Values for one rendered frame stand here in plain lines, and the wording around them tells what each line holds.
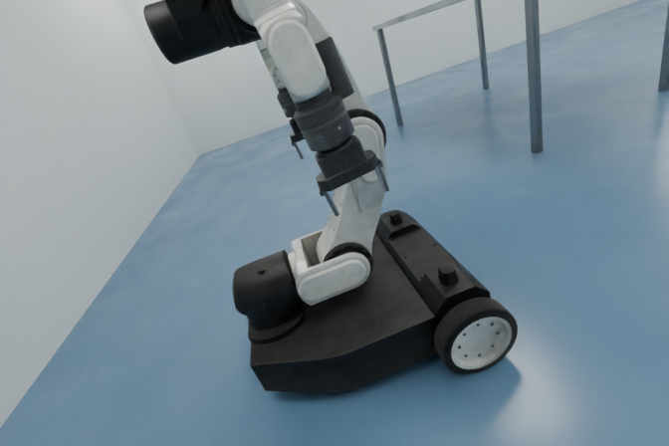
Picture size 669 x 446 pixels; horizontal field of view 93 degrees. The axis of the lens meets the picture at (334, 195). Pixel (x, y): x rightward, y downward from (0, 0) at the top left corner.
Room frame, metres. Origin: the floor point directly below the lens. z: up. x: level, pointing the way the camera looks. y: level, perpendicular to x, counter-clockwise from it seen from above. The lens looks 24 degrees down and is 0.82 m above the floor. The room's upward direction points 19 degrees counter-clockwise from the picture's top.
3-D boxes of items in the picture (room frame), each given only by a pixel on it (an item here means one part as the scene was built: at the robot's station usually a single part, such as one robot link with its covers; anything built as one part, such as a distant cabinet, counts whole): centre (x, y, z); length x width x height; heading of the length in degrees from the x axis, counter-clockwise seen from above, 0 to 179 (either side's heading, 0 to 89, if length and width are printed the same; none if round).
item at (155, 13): (0.78, 0.10, 0.97); 0.28 x 0.13 x 0.18; 95
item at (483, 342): (0.54, -0.22, 0.10); 0.20 x 0.05 x 0.20; 95
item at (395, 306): (0.78, 0.05, 0.19); 0.64 x 0.52 x 0.33; 95
